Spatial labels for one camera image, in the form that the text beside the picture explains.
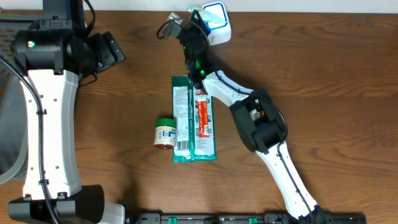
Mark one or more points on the red adhesive tube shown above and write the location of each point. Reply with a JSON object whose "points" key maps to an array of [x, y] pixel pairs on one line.
{"points": [[203, 115]]}

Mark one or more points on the green-lidded small jar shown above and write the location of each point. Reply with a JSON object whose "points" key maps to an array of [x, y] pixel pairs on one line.
{"points": [[165, 133]]}

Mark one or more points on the green 3M adhesive package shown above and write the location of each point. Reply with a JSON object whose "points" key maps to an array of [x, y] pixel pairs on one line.
{"points": [[190, 147]]}

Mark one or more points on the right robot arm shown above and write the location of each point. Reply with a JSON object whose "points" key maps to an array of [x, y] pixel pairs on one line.
{"points": [[260, 124]]}

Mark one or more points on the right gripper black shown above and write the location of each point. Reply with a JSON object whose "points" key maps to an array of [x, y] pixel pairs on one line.
{"points": [[196, 28]]}

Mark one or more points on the white barcode scanner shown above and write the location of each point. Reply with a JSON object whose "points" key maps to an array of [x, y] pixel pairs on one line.
{"points": [[219, 32]]}

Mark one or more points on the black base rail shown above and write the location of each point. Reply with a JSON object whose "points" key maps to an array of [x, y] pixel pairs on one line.
{"points": [[269, 218]]}

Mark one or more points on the mint green wipes pack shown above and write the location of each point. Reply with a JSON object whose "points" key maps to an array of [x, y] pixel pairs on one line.
{"points": [[207, 16]]}

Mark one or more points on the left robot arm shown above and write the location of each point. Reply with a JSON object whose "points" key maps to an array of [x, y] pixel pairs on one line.
{"points": [[51, 58]]}

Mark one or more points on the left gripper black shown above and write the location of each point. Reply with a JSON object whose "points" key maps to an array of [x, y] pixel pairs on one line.
{"points": [[113, 54]]}

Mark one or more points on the grey plastic mesh basket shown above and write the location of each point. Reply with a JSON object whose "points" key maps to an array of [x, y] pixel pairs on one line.
{"points": [[13, 110]]}

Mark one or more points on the orange tissue pack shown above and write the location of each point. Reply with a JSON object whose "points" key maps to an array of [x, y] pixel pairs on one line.
{"points": [[257, 113]]}

